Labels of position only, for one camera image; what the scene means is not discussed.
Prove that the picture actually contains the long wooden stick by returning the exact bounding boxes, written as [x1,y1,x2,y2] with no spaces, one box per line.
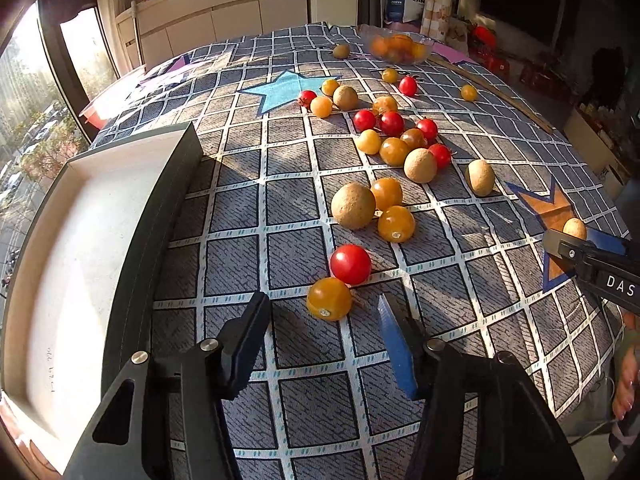
[428,55,554,134]

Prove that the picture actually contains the orange tomato cluster top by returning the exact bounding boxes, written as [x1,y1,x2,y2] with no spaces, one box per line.
[371,94,398,116]

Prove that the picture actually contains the patterned gift bag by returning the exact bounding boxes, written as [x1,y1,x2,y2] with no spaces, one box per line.
[420,0,454,42]

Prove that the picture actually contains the red plastic basin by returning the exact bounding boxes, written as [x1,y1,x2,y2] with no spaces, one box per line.
[78,66,147,131]

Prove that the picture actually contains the white tray with dark rim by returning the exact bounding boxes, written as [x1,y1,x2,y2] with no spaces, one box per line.
[1,122,203,470]

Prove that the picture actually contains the yellow tomato upper pair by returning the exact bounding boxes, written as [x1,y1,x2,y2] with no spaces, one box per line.
[370,177,402,211]

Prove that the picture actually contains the clear glass fruit bowl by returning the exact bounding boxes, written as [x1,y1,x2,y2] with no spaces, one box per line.
[358,24,433,65]

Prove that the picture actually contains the brown fruit by star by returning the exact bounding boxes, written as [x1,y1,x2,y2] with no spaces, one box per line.
[332,84,359,112]

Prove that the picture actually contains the dark orange tomato cluster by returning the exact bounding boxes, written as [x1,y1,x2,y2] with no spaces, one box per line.
[400,128,428,151]

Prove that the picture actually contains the small yellow tomato far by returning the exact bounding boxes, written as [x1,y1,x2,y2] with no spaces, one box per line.
[381,67,399,84]

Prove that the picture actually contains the brown fruit cluster centre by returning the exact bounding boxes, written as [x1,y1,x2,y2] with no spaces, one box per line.
[404,148,437,184]

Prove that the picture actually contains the white and blue bag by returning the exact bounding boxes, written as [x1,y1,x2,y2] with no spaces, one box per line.
[385,0,425,23]

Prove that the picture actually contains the lone red tomato far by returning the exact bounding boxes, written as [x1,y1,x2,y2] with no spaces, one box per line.
[398,75,418,96]

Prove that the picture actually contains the white sideboard cabinet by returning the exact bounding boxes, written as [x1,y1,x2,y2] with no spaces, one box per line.
[116,0,308,68]

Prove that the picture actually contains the red plastic stool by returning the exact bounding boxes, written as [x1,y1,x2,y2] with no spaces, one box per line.
[469,25,510,81]

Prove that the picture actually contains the small yellow tomato on star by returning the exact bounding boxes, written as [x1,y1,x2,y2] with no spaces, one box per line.
[321,78,340,98]

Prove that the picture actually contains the large brown round fruit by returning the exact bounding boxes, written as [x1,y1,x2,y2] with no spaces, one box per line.
[331,182,375,230]

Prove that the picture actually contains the orange tomato cluster centre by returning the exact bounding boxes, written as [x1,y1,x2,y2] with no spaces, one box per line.
[378,136,411,167]

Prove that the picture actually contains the lone yellow tomato right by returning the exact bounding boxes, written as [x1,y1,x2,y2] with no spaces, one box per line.
[460,84,478,102]

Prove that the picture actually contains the yellow tomato lower pair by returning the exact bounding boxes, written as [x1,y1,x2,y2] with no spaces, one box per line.
[378,205,416,244]

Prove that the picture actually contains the grid patterned star tablecloth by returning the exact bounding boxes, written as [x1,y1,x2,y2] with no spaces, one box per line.
[96,24,628,479]

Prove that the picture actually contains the red tomato cluster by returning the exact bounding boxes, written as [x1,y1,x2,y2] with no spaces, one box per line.
[416,118,438,144]
[428,143,451,170]
[378,110,405,138]
[352,110,376,132]

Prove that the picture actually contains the yellow tomato by star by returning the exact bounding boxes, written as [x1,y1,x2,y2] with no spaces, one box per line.
[309,96,333,119]

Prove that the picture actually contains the yellow tomato cluster left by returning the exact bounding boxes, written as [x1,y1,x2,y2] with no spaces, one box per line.
[355,129,382,156]

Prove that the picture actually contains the yellow tomato pair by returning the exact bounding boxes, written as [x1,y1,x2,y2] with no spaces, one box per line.
[370,177,402,211]
[378,205,416,244]

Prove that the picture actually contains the red tomato by star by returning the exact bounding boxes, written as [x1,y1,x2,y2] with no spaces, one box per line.
[297,89,317,110]

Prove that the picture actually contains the red cherry tomato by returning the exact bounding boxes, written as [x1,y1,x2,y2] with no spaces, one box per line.
[330,244,372,286]

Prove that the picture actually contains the person's right hand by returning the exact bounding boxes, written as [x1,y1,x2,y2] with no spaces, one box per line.
[612,311,639,420]

